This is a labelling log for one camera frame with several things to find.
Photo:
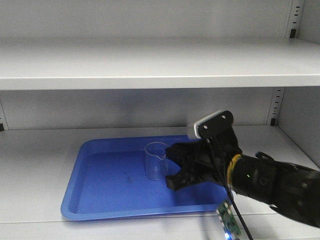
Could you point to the blue plastic tray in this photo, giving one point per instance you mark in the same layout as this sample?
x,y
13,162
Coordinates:
x,y
108,181

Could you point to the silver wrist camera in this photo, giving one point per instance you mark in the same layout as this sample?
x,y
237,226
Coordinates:
x,y
210,125

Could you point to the clear glass beaker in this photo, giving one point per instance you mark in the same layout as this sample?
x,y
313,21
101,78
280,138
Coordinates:
x,y
156,162

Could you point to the upper cabinet shelf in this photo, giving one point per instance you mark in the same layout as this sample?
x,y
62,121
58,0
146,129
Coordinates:
x,y
107,64

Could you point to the green circuit board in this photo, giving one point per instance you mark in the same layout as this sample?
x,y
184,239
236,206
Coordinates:
x,y
228,221

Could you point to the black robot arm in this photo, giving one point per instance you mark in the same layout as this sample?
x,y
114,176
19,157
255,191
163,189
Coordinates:
x,y
289,189

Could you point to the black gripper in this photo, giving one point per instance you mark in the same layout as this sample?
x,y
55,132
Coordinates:
x,y
209,159

